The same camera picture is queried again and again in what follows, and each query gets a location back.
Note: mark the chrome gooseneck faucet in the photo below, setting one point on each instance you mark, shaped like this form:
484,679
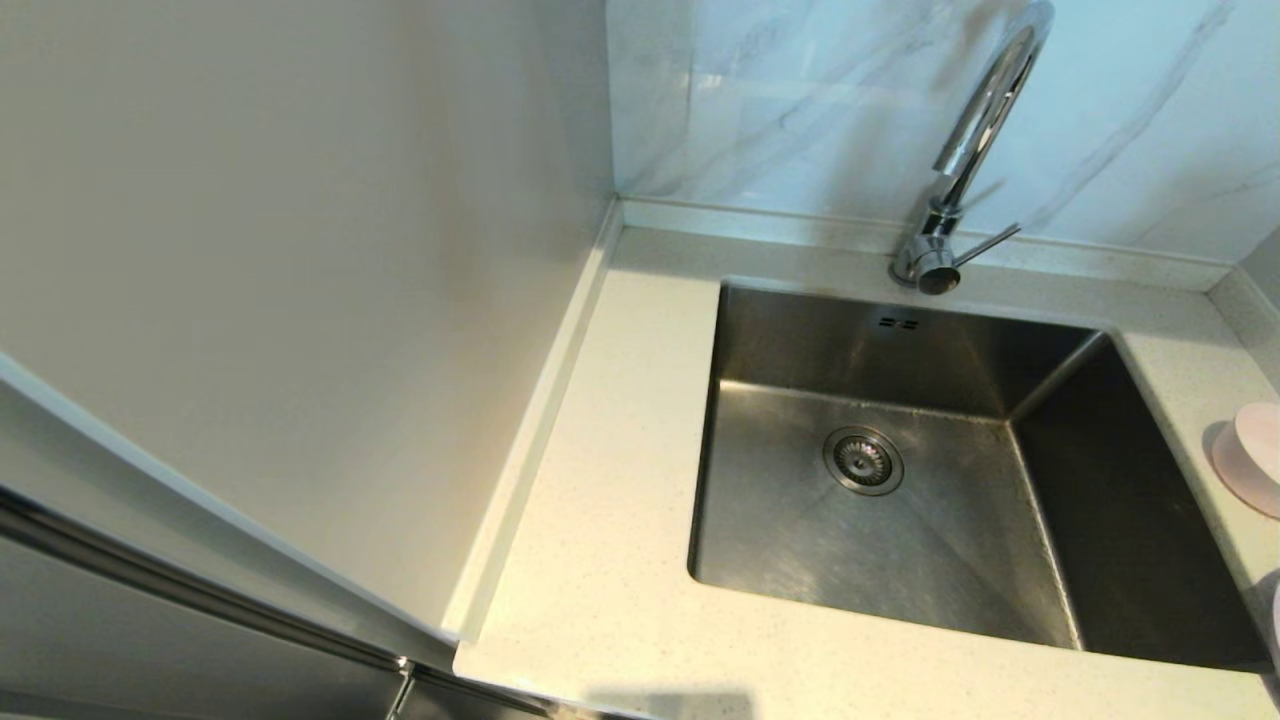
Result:
985,110

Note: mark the grey steel appliance front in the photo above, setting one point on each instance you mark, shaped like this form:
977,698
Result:
100,650

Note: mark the pink bowl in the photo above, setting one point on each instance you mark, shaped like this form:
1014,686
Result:
1250,460

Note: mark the stainless steel sink basin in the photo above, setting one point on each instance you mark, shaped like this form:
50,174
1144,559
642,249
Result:
900,560

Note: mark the white cabinet side panel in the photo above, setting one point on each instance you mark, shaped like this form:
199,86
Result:
300,300

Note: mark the round metal drain strainer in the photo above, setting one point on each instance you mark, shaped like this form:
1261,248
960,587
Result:
863,461

